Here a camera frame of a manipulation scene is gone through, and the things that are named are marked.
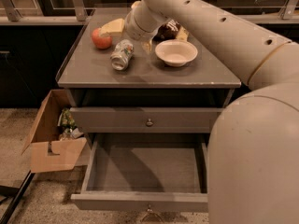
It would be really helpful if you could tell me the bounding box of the clear plastic bag in box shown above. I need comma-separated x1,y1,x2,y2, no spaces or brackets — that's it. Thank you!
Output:
59,128,83,141

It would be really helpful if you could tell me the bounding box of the white paper bowl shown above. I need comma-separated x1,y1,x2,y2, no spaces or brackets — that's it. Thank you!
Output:
155,39,198,67

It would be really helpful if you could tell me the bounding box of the black floor bar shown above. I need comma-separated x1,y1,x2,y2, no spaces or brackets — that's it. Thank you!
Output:
0,171,35,224

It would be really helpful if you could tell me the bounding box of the open grey middle drawer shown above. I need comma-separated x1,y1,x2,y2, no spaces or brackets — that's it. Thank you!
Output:
71,133,207,212

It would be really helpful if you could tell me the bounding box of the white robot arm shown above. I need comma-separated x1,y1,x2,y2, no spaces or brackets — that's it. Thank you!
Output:
125,0,299,224

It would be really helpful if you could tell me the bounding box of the metal lower drawer handle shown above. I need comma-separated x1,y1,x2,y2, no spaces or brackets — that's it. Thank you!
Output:
140,204,164,224

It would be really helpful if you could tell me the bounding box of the brown chip bag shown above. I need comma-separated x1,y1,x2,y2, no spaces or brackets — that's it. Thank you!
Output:
130,0,190,43

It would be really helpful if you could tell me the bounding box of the closed grey top drawer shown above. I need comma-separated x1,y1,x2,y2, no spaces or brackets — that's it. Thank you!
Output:
71,107,221,133

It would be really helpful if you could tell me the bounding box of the green snack bag in box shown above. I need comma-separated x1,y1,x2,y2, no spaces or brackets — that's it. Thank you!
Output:
58,108,76,129

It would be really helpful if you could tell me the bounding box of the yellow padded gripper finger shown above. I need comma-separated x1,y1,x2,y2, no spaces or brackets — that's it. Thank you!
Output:
99,19,124,37
141,40,152,54

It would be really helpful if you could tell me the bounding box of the red apple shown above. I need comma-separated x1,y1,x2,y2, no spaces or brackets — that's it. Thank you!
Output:
92,28,112,49

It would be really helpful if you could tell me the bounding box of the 7up soda can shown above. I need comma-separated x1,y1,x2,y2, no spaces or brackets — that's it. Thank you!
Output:
110,39,134,71

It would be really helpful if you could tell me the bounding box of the round metal drawer knob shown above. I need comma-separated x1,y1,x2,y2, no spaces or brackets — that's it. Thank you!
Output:
146,119,153,127

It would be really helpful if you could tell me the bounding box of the brown cardboard box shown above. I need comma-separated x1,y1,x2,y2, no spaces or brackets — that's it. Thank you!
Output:
22,90,90,173

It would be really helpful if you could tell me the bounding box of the grey drawer cabinet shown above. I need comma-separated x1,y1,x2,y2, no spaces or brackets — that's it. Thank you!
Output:
55,7,243,214

